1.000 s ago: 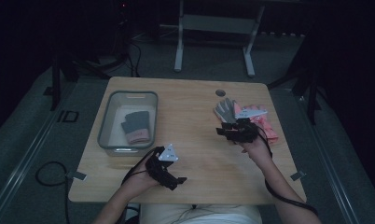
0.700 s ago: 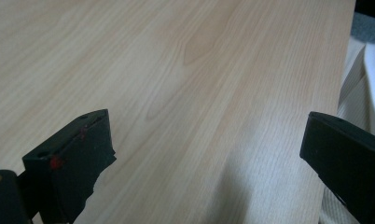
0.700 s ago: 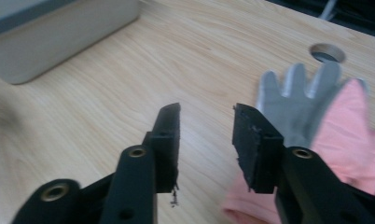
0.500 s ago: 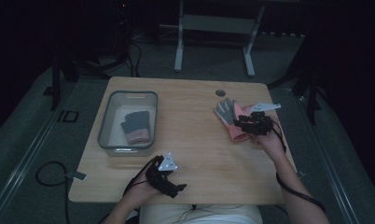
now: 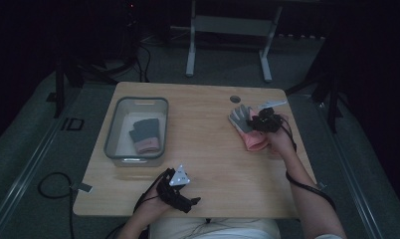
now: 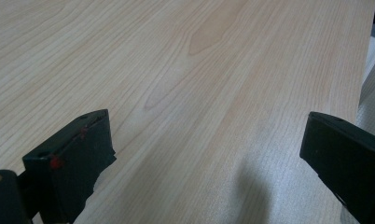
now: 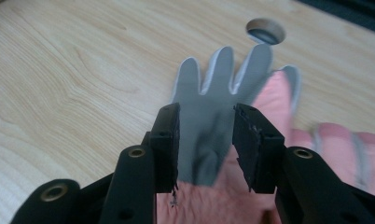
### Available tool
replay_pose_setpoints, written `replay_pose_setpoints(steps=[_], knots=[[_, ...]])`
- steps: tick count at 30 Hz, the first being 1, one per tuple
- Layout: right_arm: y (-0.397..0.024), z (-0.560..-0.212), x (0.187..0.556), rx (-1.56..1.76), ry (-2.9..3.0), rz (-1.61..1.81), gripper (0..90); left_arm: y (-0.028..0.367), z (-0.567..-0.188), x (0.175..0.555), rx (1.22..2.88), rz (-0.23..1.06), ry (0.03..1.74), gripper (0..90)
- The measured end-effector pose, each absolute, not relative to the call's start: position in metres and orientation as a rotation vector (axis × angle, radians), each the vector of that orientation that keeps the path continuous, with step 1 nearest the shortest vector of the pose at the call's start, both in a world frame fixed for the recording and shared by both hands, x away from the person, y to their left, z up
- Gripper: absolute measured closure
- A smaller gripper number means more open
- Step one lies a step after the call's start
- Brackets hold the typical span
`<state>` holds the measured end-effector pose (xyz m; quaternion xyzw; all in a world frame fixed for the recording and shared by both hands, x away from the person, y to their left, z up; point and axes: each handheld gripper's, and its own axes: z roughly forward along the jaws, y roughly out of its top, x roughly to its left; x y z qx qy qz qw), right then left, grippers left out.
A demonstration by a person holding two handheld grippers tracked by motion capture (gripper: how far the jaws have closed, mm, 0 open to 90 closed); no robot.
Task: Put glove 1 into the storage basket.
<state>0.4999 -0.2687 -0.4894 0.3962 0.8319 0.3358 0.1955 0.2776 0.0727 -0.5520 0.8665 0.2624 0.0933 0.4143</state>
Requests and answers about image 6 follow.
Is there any white box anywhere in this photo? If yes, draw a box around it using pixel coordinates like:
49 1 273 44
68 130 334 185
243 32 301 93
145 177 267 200
357 36 375 107

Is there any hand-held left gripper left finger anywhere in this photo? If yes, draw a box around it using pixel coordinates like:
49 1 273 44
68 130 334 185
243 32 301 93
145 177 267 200
21 108 118 224

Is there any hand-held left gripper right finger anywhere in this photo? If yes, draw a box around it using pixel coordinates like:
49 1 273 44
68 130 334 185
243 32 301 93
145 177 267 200
299 111 375 224

